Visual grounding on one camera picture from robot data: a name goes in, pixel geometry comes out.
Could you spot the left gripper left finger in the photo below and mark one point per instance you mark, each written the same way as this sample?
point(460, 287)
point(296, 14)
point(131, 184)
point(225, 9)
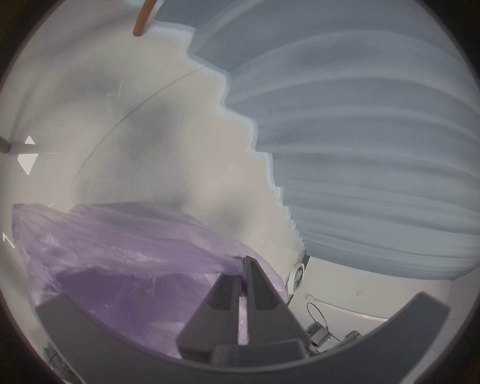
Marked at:
point(213, 318)

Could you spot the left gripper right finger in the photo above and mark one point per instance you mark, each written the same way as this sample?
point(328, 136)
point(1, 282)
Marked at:
point(270, 318)

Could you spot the purple plastic bag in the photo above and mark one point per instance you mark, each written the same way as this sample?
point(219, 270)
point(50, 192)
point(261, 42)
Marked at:
point(131, 255)

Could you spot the white round device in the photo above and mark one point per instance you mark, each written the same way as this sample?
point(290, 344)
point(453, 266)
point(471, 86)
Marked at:
point(296, 277)

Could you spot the pale blue curtain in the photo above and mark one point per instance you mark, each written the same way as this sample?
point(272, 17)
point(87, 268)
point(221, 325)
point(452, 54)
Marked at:
point(356, 131)

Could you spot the white cushioned wooden chair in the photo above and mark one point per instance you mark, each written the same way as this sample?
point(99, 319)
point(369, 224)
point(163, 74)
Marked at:
point(144, 18)

